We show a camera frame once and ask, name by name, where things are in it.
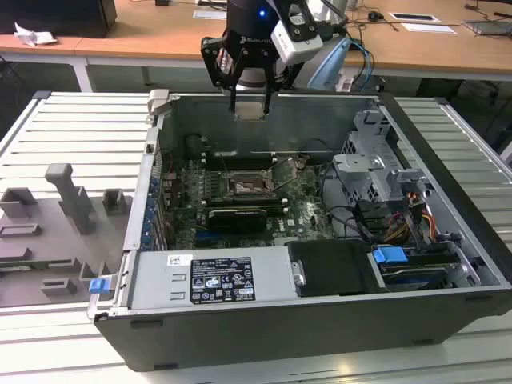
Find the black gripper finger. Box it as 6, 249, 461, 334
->
262, 62, 303, 115
201, 36, 247, 114

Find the silver CPU plate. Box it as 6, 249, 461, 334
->
234, 101, 267, 122

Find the metal socket cover frame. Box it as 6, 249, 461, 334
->
266, 158, 301, 191

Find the black RAM slot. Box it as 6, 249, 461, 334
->
202, 201, 289, 213
203, 159, 278, 170
202, 194, 287, 205
203, 153, 278, 164

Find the CPU socket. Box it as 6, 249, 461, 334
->
222, 167, 281, 200

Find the wooden desk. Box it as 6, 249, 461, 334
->
0, 0, 512, 95

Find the silver metal drive cage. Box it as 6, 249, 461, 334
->
331, 110, 434, 205

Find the green motherboard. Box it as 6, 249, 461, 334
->
159, 154, 341, 251

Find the black graphics card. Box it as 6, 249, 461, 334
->
206, 207, 268, 235

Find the black box on desk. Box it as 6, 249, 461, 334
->
0, 0, 118, 39

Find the white paper sheet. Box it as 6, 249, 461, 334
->
401, 22, 459, 35

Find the crumpled white paper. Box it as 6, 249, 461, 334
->
14, 22, 58, 48

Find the hard disk in blue carrier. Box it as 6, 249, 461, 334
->
370, 246, 450, 290

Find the grey power supply unit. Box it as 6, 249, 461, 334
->
127, 246, 301, 310

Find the grey parts rack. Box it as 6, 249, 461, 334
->
0, 162, 135, 309

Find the blue case latch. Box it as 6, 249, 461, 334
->
88, 278, 111, 296

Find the black open PC case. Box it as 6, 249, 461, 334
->
86, 90, 512, 373

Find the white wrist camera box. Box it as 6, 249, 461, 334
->
270, 2, 324, 65

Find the grey case corner handle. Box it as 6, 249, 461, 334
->
146, 88, 174, 118

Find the blue cable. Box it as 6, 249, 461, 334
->
350, 38, 376, 94

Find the expansion slot bracket panel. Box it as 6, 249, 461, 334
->
138, 151, 170, 251

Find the orange yellow wire bundle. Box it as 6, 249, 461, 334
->
382, 191, 438, 246

